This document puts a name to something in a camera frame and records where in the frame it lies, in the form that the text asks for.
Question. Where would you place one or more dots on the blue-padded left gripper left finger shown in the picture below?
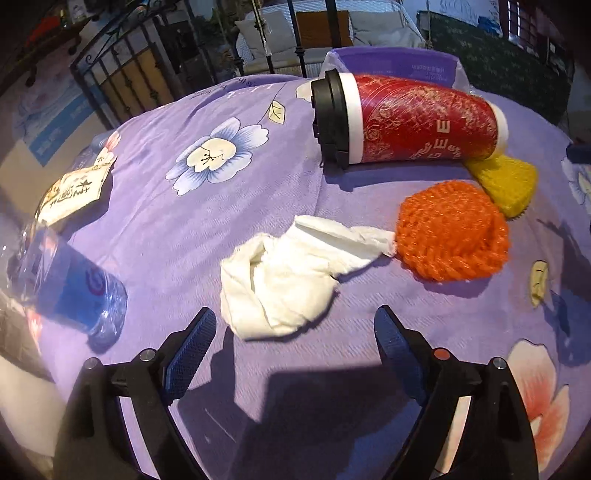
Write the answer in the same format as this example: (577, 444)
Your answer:
(153, 379)

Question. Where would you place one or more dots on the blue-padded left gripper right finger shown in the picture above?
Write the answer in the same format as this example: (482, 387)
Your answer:
(435, 379)

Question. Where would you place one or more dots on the orange foam fruit net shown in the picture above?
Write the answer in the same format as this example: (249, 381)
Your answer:
(452, 231)

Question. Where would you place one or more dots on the white tissue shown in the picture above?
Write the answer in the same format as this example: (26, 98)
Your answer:
(274, 286)

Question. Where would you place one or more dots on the yellow foam fruit net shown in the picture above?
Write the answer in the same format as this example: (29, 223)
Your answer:
(511, 183)

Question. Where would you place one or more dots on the red paper coffee cup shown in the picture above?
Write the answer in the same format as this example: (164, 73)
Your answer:
(366, 118)

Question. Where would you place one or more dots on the blue label water bottle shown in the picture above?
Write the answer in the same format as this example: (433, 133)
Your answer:
(43, 273)

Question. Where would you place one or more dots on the printed paper booklet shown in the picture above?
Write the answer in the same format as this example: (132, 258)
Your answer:
(74, 191)

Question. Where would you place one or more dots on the purple floral bed sheet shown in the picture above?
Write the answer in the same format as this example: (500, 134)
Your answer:
(196, 178)

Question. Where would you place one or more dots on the purple tissue pack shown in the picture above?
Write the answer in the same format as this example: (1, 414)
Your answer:
(413, 63)

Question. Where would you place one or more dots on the dark green patterned cloth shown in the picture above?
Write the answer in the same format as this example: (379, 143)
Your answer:
(498, 66)

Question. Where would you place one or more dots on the white wicker sofa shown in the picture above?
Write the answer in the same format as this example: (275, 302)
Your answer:
(294, 37)

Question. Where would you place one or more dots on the brown square cushion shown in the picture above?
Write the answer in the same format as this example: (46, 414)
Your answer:
(315, 32)

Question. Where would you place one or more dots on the blue white wall poster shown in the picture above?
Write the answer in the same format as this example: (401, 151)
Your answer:
(47, 115)

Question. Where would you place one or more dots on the black iron bed frame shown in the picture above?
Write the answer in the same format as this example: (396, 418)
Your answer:
(148, 53)

